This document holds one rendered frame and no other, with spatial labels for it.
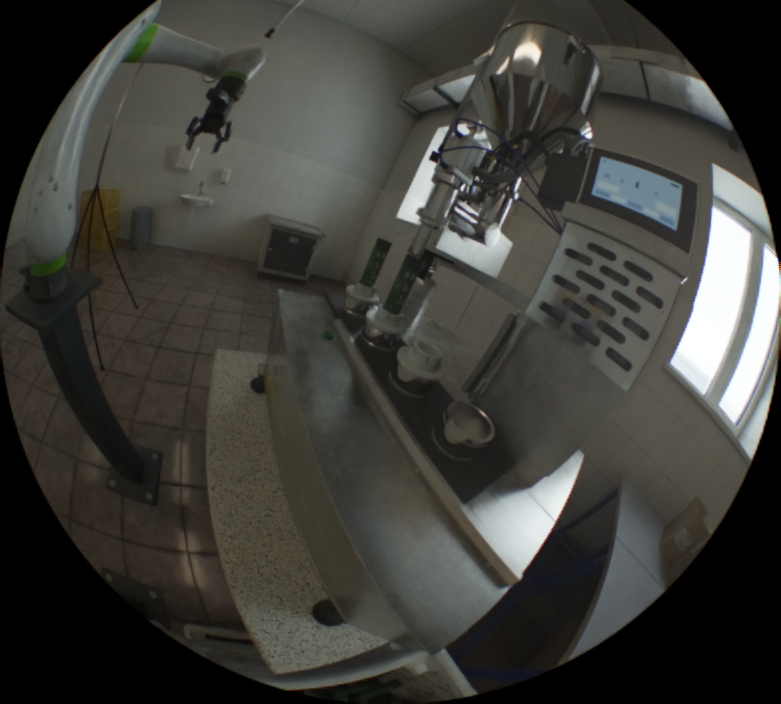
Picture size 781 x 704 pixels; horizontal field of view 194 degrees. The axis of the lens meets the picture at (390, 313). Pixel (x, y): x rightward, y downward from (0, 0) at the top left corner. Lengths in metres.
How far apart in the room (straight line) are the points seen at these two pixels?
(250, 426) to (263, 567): 0.31
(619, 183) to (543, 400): 0.28
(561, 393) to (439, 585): 0.23
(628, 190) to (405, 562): 0.43
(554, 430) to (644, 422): 1.52
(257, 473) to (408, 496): 0.34
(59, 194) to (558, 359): 0.78
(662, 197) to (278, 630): 0.74
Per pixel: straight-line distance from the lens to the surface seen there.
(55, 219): 0.55
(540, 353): 0.30
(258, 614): 0.48
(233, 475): 0.51
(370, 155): 4.13
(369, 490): 0.23
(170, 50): 0.83
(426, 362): 0.30
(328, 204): 3.90
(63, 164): 0.56
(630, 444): 1.83
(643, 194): 0.34
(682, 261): 0.30
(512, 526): 0.31
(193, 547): 1.27
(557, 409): 0.30
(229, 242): 3.94
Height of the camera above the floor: 1.22
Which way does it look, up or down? 19 degrees down
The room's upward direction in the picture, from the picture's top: 25 degrees clockwise
